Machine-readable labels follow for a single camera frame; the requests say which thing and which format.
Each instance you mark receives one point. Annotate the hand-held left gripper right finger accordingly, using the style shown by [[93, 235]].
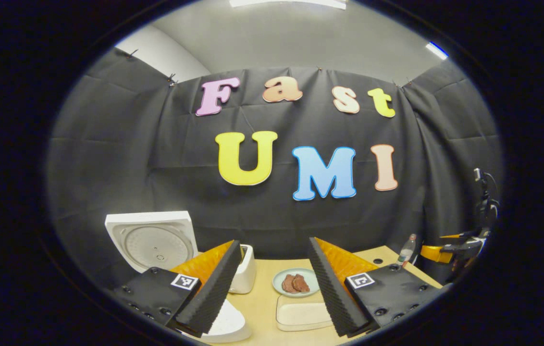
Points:
[[332, 298]]

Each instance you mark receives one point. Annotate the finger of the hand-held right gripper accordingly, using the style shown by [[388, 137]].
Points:
[[438, 253], [459, 239]]

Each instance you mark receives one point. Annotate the white toaster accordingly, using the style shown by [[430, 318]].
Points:
[[245, 274]]

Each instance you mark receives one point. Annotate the ceiling light panel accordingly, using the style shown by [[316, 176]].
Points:
[[437, 50]]

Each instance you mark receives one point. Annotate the clear tray of rice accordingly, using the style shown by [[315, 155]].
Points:
[[301, 315]]

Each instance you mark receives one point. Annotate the brown meat slices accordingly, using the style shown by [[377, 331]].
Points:
[[296, 283]]

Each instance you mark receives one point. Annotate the clear water bottle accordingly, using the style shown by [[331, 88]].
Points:
[[406, 252]]

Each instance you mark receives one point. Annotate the pale green plate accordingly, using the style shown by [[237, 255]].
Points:
[[278, 283]]

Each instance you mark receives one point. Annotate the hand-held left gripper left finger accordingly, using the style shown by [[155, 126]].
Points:
[[212, 298]]

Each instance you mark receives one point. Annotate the white rice cooker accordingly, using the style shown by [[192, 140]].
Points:
[[156, 245]]

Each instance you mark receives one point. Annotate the black backdrop cloth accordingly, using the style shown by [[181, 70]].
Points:
[[272, 221]]

